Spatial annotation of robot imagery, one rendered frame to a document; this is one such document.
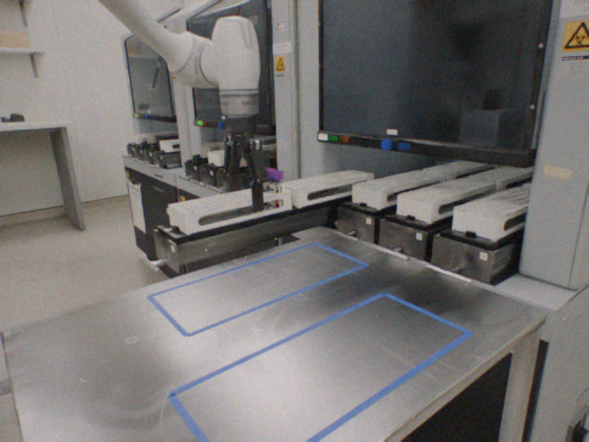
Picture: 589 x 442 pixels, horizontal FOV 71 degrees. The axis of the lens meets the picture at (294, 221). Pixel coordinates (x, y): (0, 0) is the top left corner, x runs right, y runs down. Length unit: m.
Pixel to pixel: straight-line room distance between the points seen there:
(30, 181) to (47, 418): 4.01
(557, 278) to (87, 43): 4.19
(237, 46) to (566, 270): 0.80
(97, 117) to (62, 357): 4.00
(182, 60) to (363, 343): 0.78
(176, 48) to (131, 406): 0.81
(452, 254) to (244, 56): 0.62
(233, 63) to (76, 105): 3.56
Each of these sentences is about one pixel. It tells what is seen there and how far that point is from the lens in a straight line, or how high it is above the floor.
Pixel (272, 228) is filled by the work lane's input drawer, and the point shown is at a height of 0.79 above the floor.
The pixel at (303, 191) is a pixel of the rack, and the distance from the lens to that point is 1.10.
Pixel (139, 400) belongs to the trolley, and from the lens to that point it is 0.49.
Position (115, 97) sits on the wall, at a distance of 4.55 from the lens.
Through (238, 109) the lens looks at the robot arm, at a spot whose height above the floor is 1.08.
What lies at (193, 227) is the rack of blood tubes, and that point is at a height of 0.83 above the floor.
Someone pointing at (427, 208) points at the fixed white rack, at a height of 0.85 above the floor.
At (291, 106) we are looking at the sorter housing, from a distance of 1.40.
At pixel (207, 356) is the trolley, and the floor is 0.82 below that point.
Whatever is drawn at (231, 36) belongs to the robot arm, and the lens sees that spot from 0.99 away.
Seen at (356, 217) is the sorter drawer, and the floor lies 0.79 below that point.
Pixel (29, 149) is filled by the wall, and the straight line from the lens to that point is 4.43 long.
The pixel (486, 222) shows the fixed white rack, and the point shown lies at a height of 0.85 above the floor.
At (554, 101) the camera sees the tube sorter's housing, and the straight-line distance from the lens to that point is 0.91.
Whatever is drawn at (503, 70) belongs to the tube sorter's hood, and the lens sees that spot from 0.94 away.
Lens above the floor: 1.12
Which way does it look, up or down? 18 degrees down
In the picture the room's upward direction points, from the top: 1 degrees counter-clockwise
